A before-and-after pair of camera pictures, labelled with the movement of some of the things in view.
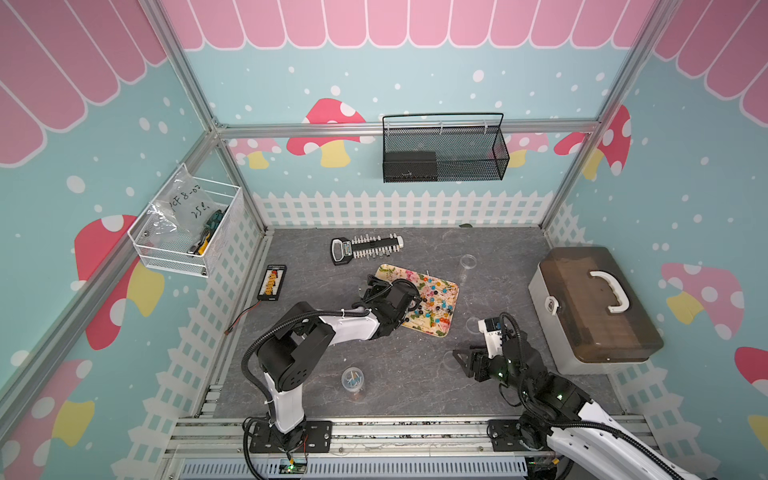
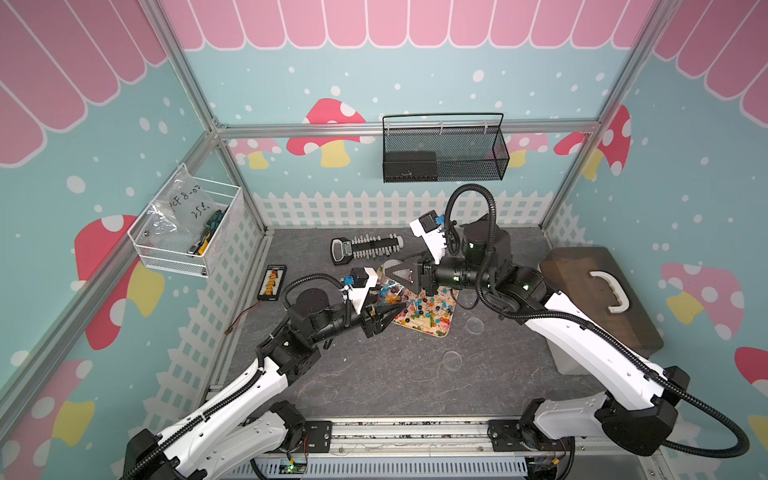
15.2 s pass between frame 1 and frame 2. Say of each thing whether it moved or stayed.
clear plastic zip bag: stayed
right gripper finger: moved
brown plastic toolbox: stayed
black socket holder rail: stayed
